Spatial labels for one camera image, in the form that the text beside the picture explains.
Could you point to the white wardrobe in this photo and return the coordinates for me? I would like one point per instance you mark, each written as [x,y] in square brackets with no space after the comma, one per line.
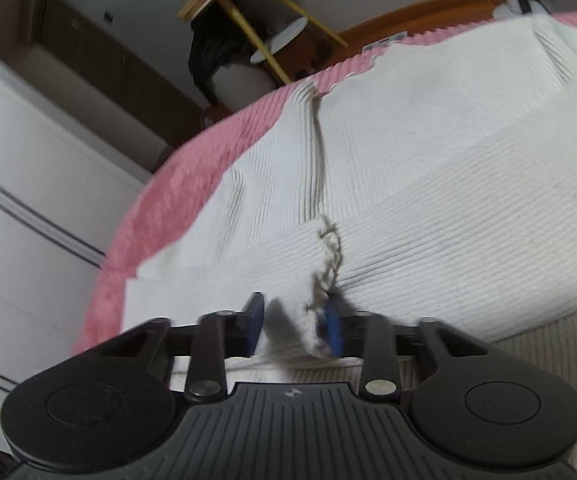
[18,185]

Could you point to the pink ribbed blanket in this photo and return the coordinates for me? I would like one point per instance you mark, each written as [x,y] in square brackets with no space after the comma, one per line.
[168,200]

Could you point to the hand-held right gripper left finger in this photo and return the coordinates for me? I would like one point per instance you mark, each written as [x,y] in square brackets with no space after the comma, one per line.
[254,327]

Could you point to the white round stool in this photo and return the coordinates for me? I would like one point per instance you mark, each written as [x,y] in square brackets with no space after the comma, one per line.
[243,85]

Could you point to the yellow-legged side table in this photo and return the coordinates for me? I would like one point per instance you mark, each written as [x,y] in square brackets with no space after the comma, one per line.
[241,17]

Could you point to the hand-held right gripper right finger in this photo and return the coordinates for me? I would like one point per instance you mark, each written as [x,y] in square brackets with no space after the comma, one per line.
[331,327]

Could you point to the white ribbed knit sweater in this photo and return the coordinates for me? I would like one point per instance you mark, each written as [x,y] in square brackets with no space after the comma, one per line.
[418,170]

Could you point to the white flat floor device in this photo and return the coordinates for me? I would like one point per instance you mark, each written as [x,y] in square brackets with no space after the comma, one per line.
[386,41]

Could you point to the black garment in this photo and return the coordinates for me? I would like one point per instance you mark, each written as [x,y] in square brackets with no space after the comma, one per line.
[213,55]

